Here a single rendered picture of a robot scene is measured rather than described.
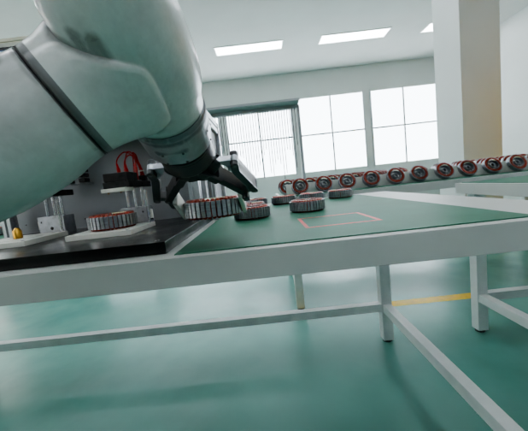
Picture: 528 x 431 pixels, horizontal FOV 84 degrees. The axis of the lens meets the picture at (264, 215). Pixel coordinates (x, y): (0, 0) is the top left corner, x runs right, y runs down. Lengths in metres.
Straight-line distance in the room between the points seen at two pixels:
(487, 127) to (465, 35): 1.05
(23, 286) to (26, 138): 0.39
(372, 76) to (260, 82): 2.61
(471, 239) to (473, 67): 3.89
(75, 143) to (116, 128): 0.03
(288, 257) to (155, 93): 0.31
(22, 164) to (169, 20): 0.16
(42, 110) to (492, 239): 0.60
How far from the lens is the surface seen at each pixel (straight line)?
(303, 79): 7.58
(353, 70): 7.86
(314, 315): 1.56
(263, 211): 0.87
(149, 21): 0.27
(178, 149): 0.36
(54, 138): 0.28
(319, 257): 0.49
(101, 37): 0.27
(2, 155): 0.28
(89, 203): 1.14
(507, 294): 1.92
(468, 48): 4.43
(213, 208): 0.53
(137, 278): 0.53
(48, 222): 1.06
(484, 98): 4.39
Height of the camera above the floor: 0.85
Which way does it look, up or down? 6 degrees down
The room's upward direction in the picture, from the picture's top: 6 degrees counter-clockwise
